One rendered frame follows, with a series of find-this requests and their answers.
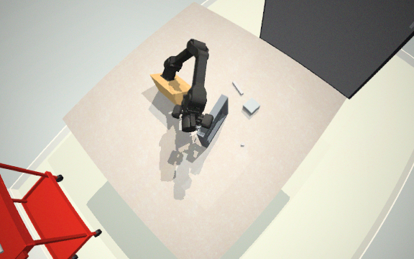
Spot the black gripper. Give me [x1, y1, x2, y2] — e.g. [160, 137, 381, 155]
[171, 104, 213, 129]

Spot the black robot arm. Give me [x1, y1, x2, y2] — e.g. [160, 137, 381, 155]
[160, 39, 209, 132]

